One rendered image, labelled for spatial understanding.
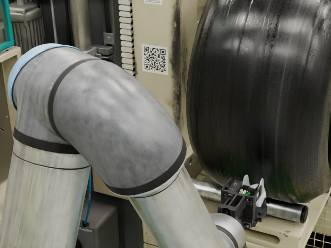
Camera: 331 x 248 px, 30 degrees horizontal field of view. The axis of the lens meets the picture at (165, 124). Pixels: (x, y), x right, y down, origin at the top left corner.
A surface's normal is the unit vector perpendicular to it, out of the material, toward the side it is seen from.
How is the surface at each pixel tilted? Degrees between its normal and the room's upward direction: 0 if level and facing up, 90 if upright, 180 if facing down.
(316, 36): 61
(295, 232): 0
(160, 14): 90
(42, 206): 77
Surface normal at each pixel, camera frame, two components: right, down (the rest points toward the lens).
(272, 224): -0.02, -0.90
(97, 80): 0.04, -0.58
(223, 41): -0.39, -0.14
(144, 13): -0.45, 0.40
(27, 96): -0.74, 0.02
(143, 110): 0.44, -0.44
